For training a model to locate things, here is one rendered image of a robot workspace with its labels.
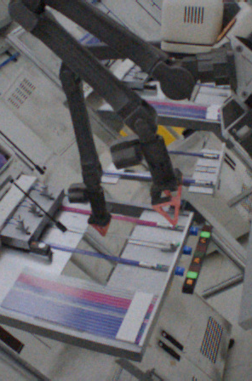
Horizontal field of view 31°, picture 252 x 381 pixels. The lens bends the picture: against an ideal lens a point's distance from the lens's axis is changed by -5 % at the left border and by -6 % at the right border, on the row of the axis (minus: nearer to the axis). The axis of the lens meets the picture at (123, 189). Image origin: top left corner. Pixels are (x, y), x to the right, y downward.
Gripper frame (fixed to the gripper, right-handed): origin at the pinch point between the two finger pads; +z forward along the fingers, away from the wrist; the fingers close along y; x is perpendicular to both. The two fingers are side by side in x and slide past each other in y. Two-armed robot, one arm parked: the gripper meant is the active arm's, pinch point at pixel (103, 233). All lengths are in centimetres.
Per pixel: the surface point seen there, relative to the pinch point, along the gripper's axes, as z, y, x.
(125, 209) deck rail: 2.9, -19.5, 1.7
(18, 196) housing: -9.5, -4.5, -38.3
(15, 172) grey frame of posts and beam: -12, -18, -47
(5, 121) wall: 50, -195, -180
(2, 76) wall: 22, -237, -202
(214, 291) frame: 49, -23, 38
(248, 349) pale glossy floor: 74, -10, 58
